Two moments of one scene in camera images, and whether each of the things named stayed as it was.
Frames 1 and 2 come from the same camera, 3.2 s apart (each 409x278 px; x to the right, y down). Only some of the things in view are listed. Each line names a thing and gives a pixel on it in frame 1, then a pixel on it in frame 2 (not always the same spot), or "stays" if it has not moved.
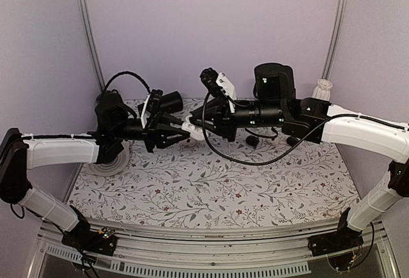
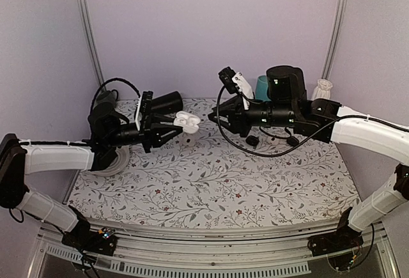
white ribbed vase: [323, 90] stays
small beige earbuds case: [189, 142] stays
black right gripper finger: [212, 109] → [231, 106]
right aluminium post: [333, 47] stays
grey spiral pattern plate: [114, 167] stays
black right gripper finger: [209, 126] → [226, 120]
